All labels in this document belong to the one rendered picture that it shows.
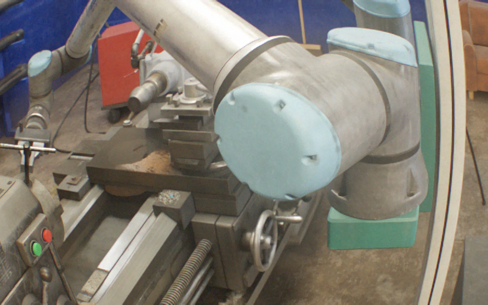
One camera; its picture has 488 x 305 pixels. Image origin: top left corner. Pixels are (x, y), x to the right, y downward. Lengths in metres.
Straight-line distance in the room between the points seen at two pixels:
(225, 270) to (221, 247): 0.10
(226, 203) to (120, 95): 3.03
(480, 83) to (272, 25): 2.32
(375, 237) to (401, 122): 0.19
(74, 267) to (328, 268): 1.49
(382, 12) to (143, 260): 0.97
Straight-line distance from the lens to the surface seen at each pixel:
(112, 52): 4.79
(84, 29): 1.51
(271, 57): 0.80
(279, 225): 2.30
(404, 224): 0.96
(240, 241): 2.02
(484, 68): 5.00
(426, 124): 1.05
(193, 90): 1.90
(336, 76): 0.80
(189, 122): 1.89
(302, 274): 3.00
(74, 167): 2.30
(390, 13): 1.33
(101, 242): 2.08
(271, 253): 2.11
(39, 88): 1.63
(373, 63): 0.87
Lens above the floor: 1.83
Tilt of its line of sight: 27 degrees down
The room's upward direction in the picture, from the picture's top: 6 degrees counter-clockwise
